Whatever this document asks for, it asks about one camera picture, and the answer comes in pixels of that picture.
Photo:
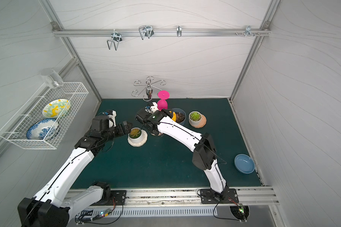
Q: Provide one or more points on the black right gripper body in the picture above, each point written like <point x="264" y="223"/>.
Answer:
<point x="142" y="115"/>

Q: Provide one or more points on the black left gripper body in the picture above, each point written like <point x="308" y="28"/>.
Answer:
<point x="125" y="127"/>

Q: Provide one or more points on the yellow watering can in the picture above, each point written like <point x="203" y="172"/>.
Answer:
<point x="173" y="116"/>

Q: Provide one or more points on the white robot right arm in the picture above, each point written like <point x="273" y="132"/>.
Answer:
<point x="201" y="145"/>

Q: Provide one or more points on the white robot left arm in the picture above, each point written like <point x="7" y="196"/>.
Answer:
<point x="49" y="208"/>

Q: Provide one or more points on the white pot yellow-orange succulent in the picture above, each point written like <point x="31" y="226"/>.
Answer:
<point x="136" y="135"/>

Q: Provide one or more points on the grey-blue pot pink succulent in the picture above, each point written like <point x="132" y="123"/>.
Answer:
<point x="180" y="116"/>

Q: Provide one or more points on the small white pot green succulent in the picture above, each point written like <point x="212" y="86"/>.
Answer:
<point x="195" y="118"/>

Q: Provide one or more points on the white faceted saucer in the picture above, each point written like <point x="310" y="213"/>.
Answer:
<point x="142" y="143"/>

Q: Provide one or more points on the chrome glass holder stand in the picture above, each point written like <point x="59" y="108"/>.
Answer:
<point x="148" y="87"/>

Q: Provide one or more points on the peach faceted saucer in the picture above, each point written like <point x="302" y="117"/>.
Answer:
<point x="201" y="122"/>

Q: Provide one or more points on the yellow green patterned plate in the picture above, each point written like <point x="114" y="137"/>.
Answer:
<point x="57" y="108"/>

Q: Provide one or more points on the blue white patterned plate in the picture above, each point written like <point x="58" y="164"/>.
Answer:
<point x="44" y="129"/>

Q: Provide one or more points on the metal hook clamp left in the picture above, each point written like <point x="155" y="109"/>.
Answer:
<point x="114" y="41"/>

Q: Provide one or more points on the metal hook clamp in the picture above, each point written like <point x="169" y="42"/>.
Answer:
<point x="114" y="41"/>
<point x="146" y="31"/>

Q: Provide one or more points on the clear drinking glass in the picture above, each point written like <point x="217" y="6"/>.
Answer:
<point x="51" y="78"/>

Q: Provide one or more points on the green circuit board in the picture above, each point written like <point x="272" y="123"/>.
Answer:
<point x="105" y="213"/>

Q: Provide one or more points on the metal hook clamp middle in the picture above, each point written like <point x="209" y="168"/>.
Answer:
<point x="146" y="31"/>

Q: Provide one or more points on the small metal clip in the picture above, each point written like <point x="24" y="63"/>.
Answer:
<point x="179" y="31"/>

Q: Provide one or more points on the blue ceramic bowl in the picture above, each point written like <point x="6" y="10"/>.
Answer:
<point x="244" y="164"/>

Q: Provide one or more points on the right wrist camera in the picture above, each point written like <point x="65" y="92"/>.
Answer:
<point x="152" y="107"/>

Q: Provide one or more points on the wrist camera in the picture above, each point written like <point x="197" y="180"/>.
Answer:
<point x="152" y="107"/>
<point x="111" y="114"/>

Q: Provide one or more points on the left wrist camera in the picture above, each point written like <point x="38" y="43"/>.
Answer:
<point x="111" y="114"/>

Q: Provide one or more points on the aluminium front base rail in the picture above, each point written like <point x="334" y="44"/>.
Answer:
<point x="171" y="202"/>

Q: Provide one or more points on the white wire basket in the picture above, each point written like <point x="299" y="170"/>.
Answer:
<point x="14" y="131"/>

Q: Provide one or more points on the aluminium top rail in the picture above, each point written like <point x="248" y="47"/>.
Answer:
<point x="157" y="32"/>

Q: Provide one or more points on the metal bracket right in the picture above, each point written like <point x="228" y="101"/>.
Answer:
<point x="248" y="33"/>

